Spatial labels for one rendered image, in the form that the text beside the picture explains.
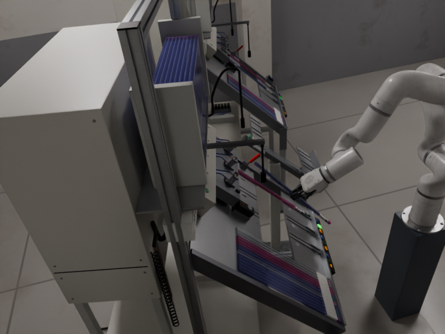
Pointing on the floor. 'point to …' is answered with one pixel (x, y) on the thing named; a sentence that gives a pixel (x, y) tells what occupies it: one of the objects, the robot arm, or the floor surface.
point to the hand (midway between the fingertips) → (295, 194)
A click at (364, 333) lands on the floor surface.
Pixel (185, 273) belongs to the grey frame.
